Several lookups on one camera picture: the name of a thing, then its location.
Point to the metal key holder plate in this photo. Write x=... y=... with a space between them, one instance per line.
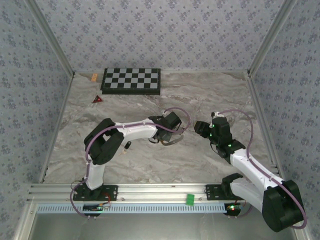
x=175 y=141

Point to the black headed key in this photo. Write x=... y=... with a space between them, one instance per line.
x=128 y=145

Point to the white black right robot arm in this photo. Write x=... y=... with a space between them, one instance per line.
x=247 y=172

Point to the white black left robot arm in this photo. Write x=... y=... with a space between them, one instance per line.
x=140 y=132

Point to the black white chessboard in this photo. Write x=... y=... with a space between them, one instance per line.
x=130 y=78

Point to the small green block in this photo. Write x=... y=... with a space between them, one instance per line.
x=190 y=199

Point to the red triangular sign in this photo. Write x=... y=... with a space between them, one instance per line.
x=97 y=100

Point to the small controller circuit board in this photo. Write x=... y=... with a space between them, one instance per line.
x=93 y=207
x=233 y=208

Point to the small orange block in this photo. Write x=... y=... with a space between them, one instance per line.
x=94 y=77

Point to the aluminium table edge rail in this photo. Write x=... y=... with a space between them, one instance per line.
x=58 y=125
x=263 y=125

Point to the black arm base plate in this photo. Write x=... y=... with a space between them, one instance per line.
x=212 y=192
x=111 y=193

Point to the long aluminium mounting rail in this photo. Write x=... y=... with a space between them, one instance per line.
x=160 y=192

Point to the aluminium frame post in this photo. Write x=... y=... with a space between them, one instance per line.
x=268 y=40
x=53 y=40

